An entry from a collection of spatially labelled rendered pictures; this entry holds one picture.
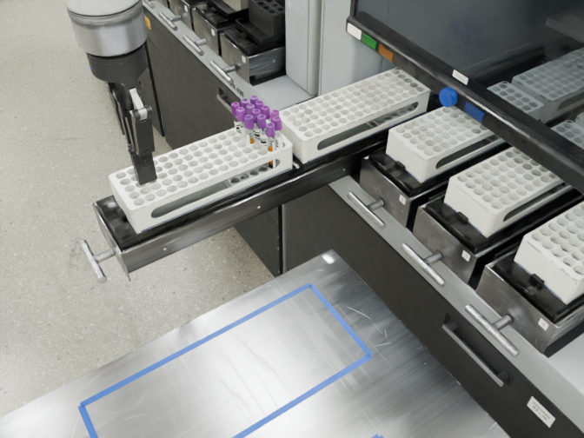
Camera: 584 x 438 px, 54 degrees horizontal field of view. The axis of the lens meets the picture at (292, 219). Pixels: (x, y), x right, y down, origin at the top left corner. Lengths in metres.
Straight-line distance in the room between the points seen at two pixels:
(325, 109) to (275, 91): 0.30
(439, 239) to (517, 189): 0.15
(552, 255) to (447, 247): 0.17
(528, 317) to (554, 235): 0.13
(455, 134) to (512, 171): 0.13
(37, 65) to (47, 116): 0.46
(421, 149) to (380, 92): 0.17
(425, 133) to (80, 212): 1.48
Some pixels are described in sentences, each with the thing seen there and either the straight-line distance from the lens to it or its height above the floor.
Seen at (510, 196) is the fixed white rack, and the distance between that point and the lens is 0.98.
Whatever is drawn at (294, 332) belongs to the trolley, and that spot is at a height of 0.82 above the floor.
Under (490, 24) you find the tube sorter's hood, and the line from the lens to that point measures 0.88.
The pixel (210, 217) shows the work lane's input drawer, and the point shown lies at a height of 0.80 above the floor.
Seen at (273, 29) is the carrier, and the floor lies 0.85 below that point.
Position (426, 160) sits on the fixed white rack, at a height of 0.86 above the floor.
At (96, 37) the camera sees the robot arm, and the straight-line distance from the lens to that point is 0.77.
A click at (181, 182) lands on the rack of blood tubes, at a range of 0.94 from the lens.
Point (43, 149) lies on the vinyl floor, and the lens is 2.58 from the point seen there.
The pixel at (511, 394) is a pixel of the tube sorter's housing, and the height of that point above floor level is 0.60.
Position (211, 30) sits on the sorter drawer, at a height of 0.79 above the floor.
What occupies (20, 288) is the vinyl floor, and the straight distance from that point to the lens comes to 2.07.
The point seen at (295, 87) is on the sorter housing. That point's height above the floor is 0.73.
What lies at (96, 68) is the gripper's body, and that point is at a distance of 0.81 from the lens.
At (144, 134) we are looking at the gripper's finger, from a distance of 0.84.
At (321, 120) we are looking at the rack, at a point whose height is 0.86.
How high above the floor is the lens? 1.48
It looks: 46 degrees down
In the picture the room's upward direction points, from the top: straight up
